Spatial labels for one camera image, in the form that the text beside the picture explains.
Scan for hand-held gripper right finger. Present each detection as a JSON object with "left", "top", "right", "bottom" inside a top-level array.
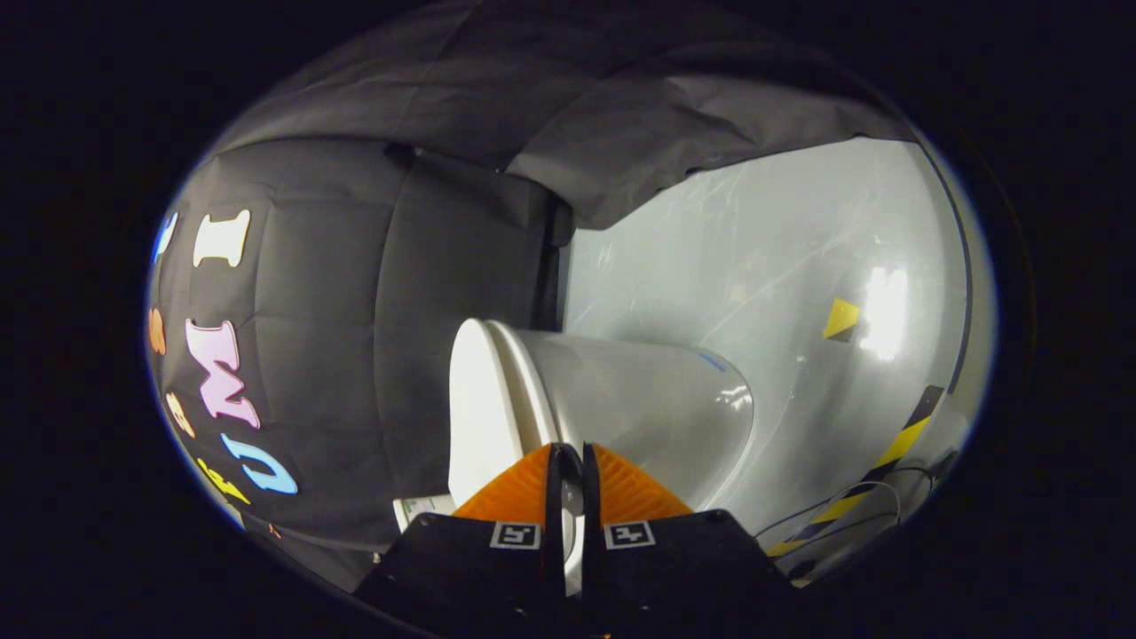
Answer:
[{"left": 580, "top": 442, "right": 796, "bottom": 638}]

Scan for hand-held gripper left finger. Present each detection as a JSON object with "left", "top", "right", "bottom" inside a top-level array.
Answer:
[{"left": 353, "top": 442, "right": 571, "bottom": 638}]

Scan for white toilet lid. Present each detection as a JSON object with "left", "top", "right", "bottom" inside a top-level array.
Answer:
[{"left": 446, "top": 318, "right": 569, "bottom": 511}]

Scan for white toilet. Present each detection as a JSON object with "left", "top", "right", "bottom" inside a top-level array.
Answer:
[{"left": 393, "top": 321, "right": 756, "bottom": 596}]

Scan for long yellow black tape strip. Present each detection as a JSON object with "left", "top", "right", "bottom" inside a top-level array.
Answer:
[{"left": 766, "top": 385, "right": 947, "bottom": 559}]

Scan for thin floor cables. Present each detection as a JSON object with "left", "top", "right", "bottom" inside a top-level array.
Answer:
[{"left": 754, "top": 451, "right": 961, "bottom": 571}]

